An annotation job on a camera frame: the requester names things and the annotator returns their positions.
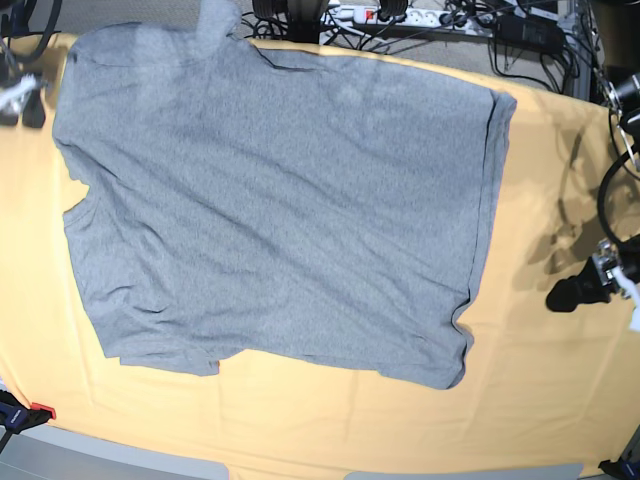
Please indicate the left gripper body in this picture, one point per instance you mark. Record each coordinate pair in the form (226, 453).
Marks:
(606, 259)

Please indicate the grey t-shirt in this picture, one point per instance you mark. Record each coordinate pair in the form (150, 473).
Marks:
(332, 209)

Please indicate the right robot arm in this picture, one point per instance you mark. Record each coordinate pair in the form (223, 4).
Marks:
(15, 18)

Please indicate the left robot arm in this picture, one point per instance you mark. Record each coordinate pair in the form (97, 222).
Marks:
(623, 121)

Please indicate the yellow table cloth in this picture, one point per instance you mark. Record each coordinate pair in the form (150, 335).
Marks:
(540, 389)

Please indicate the black clamp right corner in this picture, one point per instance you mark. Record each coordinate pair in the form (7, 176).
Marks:
(621, 469)

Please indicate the black power adapter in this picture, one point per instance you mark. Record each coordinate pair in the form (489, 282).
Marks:
(529, 34)

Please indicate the red and black clamp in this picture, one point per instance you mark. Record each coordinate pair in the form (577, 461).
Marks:
(16, 417)

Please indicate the white power strip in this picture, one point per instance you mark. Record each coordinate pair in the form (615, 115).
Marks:
(361, 19)

